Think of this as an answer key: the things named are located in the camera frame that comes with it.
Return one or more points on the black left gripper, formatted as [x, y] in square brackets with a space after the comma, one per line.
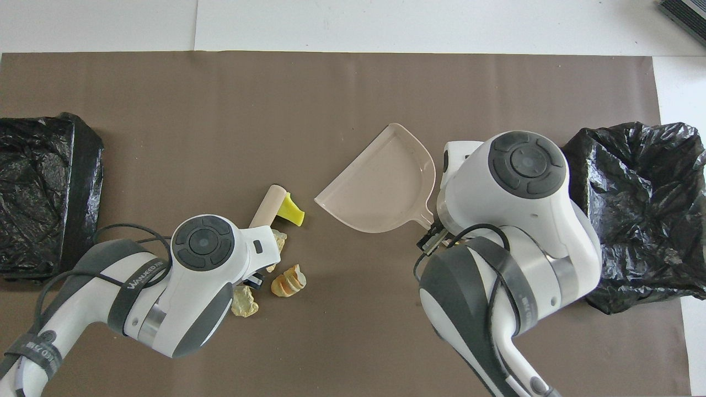
[253, 281]

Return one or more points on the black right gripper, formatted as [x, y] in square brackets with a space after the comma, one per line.
[431, 238]

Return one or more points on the pale ridged foam chunk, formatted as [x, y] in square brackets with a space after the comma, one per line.
[280, 242]
[245, 303]

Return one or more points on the orange striped toy croissant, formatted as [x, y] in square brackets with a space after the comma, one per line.
[288, 282]

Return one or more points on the beige plastic dustpan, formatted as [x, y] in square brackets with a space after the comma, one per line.
[380, 187]

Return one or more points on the yellow sponge piece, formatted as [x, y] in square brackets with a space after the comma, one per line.
[292, 214]

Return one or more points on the beige hand brush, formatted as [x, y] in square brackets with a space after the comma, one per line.
[269, 204]

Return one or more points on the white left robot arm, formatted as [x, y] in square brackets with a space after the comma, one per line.
[182, 298]

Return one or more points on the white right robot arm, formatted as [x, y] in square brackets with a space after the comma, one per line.
[529, 220]

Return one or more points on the bin with black bag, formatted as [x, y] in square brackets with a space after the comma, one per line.
[49, 165]
[651, 220]

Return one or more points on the brown paper table mat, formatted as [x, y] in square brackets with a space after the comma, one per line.
[220, 110]

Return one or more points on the dark ribbed device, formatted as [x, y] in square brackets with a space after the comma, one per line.
[689, 14]

